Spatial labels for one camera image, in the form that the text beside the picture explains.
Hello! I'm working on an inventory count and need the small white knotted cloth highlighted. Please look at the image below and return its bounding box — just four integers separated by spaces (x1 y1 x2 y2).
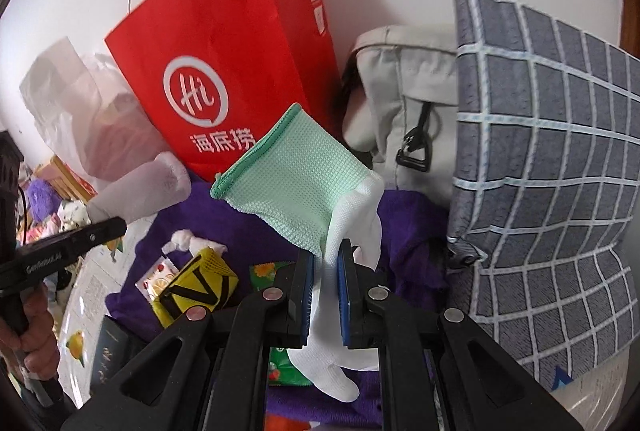
162 231 228 263

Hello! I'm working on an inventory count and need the orange snack packet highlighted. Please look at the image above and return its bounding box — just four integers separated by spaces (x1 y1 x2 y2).
265 413 311 431

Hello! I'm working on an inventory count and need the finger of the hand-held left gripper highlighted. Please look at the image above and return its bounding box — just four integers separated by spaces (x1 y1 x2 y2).
65 217 128 258

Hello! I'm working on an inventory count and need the red paper bag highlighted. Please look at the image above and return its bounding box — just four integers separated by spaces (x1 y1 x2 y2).
104 0 351 182

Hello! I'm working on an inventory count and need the white fuzzy sock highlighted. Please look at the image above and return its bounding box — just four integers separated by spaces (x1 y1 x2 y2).
85 152 192 224

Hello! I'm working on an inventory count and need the green packet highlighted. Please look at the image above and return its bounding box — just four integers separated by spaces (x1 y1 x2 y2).
249 262 315 388

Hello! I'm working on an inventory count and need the purple plush toy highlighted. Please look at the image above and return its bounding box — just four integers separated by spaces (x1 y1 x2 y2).
27 178 59 222

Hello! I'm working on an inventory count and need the cardboard box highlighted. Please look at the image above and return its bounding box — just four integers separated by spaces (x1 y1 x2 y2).
47 155 98 202

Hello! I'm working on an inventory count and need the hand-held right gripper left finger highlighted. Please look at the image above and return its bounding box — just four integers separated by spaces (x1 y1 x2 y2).
60 250 316 431

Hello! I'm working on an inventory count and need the beige canvas bag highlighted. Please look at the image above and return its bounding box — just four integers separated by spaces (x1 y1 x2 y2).
341 25 458 206

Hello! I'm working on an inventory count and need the fruit print snack packet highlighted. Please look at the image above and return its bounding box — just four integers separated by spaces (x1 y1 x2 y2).
136 256 181 303

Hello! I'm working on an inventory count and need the white plush toy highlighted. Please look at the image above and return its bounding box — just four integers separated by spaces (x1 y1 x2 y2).
57 201 92 228

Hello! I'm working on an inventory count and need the blue paper piece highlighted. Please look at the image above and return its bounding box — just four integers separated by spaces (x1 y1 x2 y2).
550 366 575 393

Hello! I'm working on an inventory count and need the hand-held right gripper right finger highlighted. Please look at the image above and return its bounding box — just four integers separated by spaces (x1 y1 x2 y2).
336 238 588 431

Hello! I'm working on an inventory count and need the person's left hand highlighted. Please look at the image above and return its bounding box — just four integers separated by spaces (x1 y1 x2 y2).
0 286 62 383

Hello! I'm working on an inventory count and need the white glove with green cuff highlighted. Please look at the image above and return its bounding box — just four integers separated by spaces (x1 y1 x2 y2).
210 103 386 402

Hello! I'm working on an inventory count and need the fruit print tablecloth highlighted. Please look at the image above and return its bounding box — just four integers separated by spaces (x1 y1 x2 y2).
50 211 631 431

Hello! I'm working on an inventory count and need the purple cloth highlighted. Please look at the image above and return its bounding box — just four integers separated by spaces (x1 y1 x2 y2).
105 181 451 429

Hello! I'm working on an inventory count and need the dark green booklet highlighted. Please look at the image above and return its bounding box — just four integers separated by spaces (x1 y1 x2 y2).
90 328 146 397

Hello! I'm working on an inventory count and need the white plastic bag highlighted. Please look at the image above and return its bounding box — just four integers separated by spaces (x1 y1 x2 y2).
20 36 171 196

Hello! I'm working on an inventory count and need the yellow black striped pouch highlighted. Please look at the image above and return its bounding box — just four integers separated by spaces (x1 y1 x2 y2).
151 247 237 329

